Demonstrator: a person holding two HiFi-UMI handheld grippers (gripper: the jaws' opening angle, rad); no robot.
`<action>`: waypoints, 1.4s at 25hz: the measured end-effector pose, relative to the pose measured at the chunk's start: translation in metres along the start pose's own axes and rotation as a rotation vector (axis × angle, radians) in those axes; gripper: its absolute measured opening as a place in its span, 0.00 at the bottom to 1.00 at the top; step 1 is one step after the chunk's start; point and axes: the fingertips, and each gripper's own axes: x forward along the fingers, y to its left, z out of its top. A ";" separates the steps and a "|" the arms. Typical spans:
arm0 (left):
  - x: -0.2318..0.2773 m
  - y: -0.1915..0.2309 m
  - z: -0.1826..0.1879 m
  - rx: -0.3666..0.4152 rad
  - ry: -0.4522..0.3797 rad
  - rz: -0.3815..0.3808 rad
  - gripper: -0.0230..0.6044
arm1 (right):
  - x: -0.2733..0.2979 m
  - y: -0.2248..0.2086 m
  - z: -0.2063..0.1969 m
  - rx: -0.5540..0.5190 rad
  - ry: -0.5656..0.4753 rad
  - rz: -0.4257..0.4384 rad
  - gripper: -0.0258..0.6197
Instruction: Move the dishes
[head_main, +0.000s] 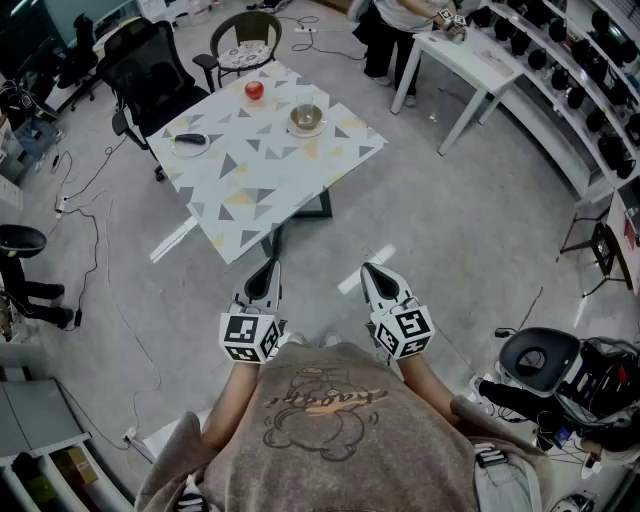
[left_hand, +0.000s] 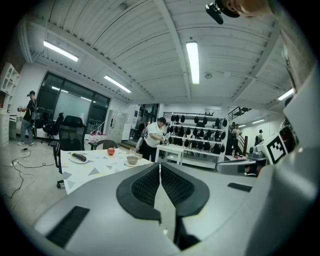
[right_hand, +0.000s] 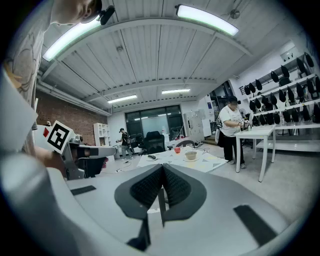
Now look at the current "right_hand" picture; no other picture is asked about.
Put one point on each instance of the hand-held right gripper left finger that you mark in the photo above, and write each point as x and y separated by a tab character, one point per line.
100	200

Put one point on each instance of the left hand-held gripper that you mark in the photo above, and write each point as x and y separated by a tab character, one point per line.
58	136

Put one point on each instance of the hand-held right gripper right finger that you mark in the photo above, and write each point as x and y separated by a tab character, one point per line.
225	200

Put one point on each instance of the white dish with black object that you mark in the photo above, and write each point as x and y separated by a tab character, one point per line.
151	159

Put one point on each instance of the white plate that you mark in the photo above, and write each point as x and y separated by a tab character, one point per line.
192	160

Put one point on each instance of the olive green bowl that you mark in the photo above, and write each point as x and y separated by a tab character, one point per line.
191	155

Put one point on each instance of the person's left forearm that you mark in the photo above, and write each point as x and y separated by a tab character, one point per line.
47	157

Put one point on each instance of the white cube bookcase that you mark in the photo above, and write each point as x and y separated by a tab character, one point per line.
101	132

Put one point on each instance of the white triangle-patterned tablecloth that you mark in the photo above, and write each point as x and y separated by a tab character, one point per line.
212	162

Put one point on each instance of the black toy eggplant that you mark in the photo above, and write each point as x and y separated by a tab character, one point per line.
151	156

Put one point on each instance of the black office chair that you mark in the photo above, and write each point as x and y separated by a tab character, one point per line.
156	141

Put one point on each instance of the long ceiling tube light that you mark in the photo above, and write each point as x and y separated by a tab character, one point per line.
122	99
176	91
70	37
207	18

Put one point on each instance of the white water dispenser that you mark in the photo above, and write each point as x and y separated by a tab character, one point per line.
165	135

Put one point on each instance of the red apple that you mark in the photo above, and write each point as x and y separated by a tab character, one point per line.
177	150

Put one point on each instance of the dark wicker chair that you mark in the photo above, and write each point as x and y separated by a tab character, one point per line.
185	143

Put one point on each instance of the metal bottle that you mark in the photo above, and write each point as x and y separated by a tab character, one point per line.
249	128

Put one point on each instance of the white side table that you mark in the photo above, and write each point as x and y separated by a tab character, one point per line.
260	132

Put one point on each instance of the white locker cabinet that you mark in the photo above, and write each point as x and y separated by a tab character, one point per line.
195	125

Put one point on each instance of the white shelving rack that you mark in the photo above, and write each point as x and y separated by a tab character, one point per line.
300	146

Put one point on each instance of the rows of black devices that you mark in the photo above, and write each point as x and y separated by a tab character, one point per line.
273	100

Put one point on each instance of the person's brown printed t-shirt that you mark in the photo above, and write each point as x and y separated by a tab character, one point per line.
25	50

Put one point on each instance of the person's head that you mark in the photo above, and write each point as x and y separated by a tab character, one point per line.
75	10

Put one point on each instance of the dark framed window wall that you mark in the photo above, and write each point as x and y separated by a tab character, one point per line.
152	120

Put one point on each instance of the black head-worn camera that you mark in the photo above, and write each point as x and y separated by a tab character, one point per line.
107	15

